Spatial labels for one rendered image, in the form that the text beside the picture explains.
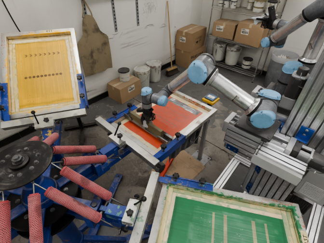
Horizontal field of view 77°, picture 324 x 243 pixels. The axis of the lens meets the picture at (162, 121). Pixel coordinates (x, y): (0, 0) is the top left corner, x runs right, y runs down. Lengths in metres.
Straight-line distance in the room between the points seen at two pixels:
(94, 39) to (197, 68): 2.52
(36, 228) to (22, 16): 2.48
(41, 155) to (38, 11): 2.23
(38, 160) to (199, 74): 0.92
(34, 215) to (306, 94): 1.52
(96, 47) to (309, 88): 2.88
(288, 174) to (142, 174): 1.69
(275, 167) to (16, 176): 1.33
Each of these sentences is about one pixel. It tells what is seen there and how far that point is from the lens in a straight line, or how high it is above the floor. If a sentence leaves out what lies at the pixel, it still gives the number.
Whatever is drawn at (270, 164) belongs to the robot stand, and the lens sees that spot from 1.36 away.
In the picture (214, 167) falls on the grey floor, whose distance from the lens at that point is 2.73.
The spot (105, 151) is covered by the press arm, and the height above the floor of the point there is 1.04.
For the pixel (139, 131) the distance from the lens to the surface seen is 1.69.
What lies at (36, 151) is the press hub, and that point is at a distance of 1.23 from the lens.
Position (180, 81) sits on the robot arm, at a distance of 1.39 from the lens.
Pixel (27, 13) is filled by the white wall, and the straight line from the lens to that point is 3.11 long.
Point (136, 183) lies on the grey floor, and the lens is 2.52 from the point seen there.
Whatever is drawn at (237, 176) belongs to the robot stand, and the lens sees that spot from 2.46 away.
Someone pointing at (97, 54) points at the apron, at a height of 0.83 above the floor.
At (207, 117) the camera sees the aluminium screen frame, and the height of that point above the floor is 0.99.
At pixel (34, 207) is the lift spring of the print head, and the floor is 1.23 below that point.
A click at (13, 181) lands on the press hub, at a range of 1.16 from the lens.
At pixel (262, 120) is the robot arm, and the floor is 1.43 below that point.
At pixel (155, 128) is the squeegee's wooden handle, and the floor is 1.05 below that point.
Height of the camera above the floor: 2.10
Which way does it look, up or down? 40 degrees down
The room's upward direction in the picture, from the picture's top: straight up
